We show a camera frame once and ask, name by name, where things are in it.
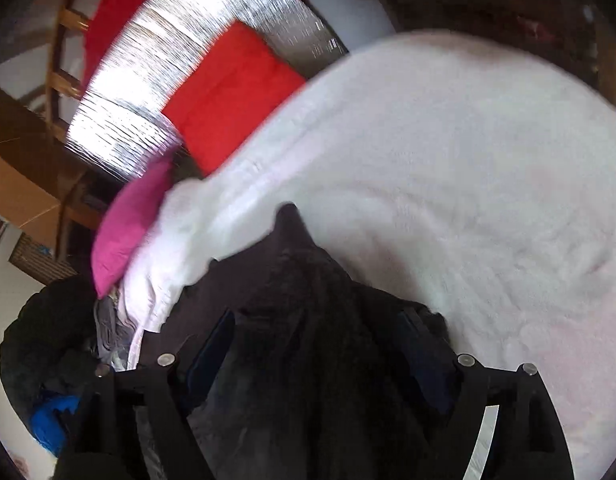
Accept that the grey clothes pile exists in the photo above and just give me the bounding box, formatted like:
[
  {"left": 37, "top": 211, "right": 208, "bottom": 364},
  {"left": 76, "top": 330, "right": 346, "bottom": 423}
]
[{"left": 90, "top": 287, "right": 144, "bottom": 373}]

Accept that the black clothes pile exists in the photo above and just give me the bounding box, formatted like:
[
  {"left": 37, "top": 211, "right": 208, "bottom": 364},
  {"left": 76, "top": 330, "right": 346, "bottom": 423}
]
[{"left": 0, "top": 275, "right": 101, "bottom": 411}]

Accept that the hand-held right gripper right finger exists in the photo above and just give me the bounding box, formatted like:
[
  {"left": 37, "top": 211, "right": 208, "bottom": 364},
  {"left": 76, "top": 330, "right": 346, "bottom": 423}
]
[{"left": 395, "top": 309, "right": 576, "bottom": 480}]

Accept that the bright blue garment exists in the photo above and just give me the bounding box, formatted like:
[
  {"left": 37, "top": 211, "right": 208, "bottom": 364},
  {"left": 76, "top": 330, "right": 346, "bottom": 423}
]
[{"left": 29, "top": 394, "right": 83, "bottom": 458}]

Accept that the silver insulation sheet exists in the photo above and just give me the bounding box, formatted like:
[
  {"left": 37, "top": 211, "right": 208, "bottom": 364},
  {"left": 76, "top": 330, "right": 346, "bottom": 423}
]
[{"left": 63, "top": 0, "right": 349, "bottom": 183}]

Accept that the dark corduroy jacket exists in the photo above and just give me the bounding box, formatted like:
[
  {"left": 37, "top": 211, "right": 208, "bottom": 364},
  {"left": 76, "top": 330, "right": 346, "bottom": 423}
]
[{"left": 130, "top": 204, "right": 471, "bottom": 480}]

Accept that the cardboard box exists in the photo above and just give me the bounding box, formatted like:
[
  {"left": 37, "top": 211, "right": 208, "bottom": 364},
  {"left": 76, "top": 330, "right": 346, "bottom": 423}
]
[{"left": 0, "top": 145, "right": 64, "bottom": 247}]

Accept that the pink pillow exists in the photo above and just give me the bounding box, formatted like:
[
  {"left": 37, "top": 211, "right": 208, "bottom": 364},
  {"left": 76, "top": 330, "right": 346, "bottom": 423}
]
[{"left": 90, "top": 152, "right": 176, "bottom": 300}]

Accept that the wicker basket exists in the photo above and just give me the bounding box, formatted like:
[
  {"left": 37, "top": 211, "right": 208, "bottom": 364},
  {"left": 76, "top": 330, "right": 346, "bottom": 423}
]
[{"left": 8, "top": 236, "right": 81, "bottom": 286}]

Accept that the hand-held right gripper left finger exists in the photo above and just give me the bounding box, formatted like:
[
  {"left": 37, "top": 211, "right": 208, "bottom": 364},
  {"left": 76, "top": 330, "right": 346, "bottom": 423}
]
[{"left": 53, "top": 309, "right": 239, "bottom": 480}]

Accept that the red cloth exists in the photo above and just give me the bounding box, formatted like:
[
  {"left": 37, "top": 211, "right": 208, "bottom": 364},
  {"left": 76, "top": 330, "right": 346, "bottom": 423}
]
[{"left": 80, "top": 0, "right": 186, "bottom": 81}]

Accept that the wooden chair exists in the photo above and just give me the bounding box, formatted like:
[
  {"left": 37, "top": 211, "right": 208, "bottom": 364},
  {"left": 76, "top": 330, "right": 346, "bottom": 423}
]
[{"left": 42, "top": 0, "right": 120, "bottom": 261}]

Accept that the red cushion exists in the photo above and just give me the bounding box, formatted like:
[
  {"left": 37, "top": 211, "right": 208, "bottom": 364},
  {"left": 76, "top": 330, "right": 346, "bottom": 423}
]
[{"left": 160, "top": 21, "right": 309, "bottom": 173}]

